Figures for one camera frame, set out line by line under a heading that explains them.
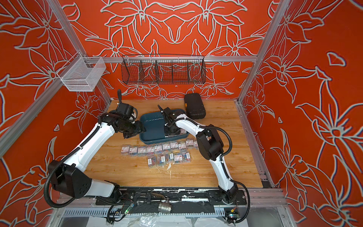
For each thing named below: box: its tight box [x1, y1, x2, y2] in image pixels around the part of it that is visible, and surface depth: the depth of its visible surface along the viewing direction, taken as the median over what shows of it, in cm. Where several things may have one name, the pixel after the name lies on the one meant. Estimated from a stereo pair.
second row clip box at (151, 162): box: [147, 157, 157, 168], surface depth 85 cm
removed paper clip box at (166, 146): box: [162, 143, 171, 150], surface depth 92 cm
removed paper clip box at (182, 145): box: [178, 142, 187, 150], surface depth 92 cm
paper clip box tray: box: [173, 154, 183, 165], surface depth 87 cm
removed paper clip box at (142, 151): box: [137, 145, 147, 157], surface depth 89 cm
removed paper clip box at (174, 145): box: [170, 141, 179, 149], surface depth 92 cm
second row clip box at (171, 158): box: [169, 152, 175, 163], surface depth 87 cm
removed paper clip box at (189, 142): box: [185, 138, 194, 146], surface depth 94 cm
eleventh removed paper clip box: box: [121, 146, 130, 156], surface depth 89 cm
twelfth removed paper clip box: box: [129, 145, 139, 157], surface depth 89 cm
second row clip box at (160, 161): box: [156, 155, 166, 166], surface depth 85 cm
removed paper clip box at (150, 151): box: [146, 146, 155, 156], surface depth 90 cm
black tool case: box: [184, 92, 207, 120], surface depth 112 cm
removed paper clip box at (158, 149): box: [154, 144, 163, 155], surface depth 91 cm
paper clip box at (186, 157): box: [182, 151, 191, 163], surface depth 87 cm
